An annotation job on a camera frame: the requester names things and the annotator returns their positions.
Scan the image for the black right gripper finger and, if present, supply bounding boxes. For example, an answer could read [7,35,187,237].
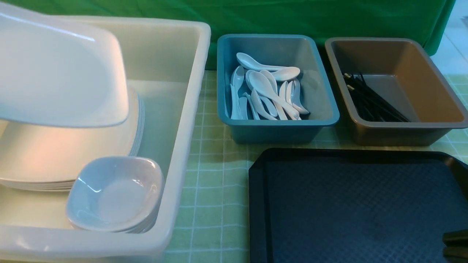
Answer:
[443,247,468,261]
[442,229,468,247]

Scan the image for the white ceramic soup spoon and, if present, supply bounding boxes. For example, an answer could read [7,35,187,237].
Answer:
[249,71,300,120]

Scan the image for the large white rice plate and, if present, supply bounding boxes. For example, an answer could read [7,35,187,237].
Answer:
[0,2,130,128]

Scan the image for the black serving tray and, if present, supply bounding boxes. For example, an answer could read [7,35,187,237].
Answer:
[248,148,468,263]

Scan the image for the brown plastic bin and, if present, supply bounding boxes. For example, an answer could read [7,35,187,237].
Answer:
[325,37,467,146]

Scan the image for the black chopsticks in brown bin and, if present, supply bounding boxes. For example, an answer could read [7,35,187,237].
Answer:
[343,73,411,123]

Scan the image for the white spoon far right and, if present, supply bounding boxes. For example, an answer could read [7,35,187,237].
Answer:
[291,79,310,115]

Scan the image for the white spoon centre of bin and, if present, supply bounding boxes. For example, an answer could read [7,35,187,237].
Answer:
[260,70,288,120]

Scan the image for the white spoon of bin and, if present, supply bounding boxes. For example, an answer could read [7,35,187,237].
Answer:
[260,70,288,120]
[236,52,286,71]

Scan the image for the green backdrop cloth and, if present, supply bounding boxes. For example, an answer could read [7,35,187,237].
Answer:
[7,0,455,70]

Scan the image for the white spoon right of centre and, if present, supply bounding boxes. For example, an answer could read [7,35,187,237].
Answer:
[277,81,300,120]

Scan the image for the white spoon sideways in bin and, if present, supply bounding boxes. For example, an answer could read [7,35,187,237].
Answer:
[271,66,301,82]

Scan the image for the teal plastic bin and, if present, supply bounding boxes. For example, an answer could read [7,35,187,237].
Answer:
[217,34,340,144]

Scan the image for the green checkered tablecloth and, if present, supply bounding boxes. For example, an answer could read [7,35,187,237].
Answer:
[161,70,468,263]

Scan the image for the white spoon far left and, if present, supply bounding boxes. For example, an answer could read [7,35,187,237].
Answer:
[230,65,245,119]

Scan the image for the white spoon top of bin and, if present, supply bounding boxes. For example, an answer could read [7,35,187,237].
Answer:
[236,52,286,71]

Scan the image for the stack of white small bowls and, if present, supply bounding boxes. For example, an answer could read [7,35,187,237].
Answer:
[66,156,165,234]

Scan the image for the large white plastic tub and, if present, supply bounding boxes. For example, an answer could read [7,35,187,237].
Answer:
[1,16,211,263]

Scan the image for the stack of white square plates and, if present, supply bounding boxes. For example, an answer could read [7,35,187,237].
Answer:
[0,88,145,190]

